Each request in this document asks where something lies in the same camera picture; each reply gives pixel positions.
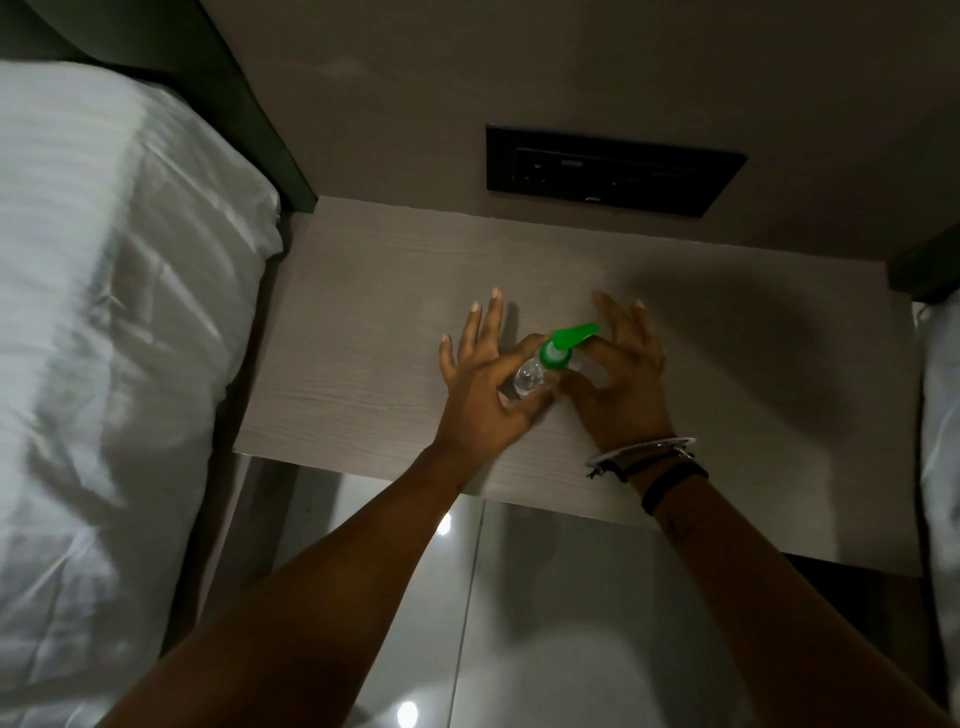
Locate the person's right hand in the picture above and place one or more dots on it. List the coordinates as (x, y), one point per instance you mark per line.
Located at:
(626, 405)

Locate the person's left hand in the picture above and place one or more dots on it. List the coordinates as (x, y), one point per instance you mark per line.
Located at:
(469, 405)

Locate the person's left thumb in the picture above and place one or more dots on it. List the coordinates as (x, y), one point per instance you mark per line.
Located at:
(529, 409)

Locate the person's left little finger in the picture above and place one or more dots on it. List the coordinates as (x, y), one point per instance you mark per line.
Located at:
(448, 360)

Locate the person's right little finger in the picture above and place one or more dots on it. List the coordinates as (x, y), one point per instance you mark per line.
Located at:
(660, 364)

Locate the person's left middle finger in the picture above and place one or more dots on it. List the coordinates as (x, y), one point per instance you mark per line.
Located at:
(493, 322)

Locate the person's right thumb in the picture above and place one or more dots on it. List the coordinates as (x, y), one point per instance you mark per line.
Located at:
(577, 384)

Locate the person's right middle finger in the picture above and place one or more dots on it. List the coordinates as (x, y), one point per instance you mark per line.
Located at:
(611, 319)

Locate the clear green pump bottle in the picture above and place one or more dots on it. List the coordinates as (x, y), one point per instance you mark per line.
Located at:
(541, 367)

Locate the person's right forearm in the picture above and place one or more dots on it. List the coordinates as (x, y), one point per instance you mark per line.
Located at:
(772, 615)

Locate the person's left forearm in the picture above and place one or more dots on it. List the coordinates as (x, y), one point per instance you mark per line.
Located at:
(300, 600)

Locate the silver bangle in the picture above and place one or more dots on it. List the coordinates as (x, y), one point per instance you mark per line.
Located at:
(637, 448)

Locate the black wrist band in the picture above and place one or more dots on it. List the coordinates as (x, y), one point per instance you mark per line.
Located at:
(671, 480)

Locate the dark bed headboard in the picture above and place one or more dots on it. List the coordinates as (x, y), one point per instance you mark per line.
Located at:
(225, 82)
(930, 266)

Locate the bed with white sheet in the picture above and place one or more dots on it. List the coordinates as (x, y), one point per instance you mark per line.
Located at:
(105, 360)
(941, 465)

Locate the black wall switch panel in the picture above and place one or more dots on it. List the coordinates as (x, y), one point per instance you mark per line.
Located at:
(611, 171)

